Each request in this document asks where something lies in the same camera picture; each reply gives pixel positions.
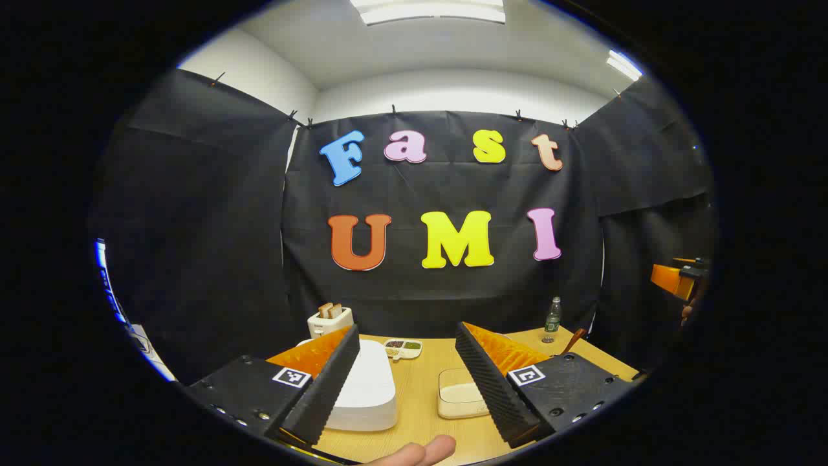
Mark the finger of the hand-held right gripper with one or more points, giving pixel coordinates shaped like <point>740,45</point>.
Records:
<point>669,278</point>

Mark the small ceiling light panel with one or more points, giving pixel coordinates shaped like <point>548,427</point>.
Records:
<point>624,65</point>

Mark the black backdrop cloth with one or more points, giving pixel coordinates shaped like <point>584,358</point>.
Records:
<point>453,291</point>

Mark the white rice cooker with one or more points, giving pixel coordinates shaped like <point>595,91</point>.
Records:
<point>369,388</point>

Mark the clear container of rice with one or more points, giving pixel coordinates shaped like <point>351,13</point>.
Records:
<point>459,395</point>

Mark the clear plastic water bottle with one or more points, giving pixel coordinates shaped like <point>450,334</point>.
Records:
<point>552,320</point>

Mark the white toaster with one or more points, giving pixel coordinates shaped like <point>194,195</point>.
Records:
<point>328,325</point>

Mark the large ceiling light panel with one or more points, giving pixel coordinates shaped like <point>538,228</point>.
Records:
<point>430,10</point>

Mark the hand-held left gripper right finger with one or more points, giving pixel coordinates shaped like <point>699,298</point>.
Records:
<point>488,388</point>

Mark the white side desk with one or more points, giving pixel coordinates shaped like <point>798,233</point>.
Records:
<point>152,356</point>

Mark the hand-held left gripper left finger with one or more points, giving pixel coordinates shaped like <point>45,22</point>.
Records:
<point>326,388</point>

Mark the white sectioned grain dish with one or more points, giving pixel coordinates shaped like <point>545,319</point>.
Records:
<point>402,348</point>

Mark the computer monitor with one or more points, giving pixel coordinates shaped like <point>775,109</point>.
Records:
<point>108,285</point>

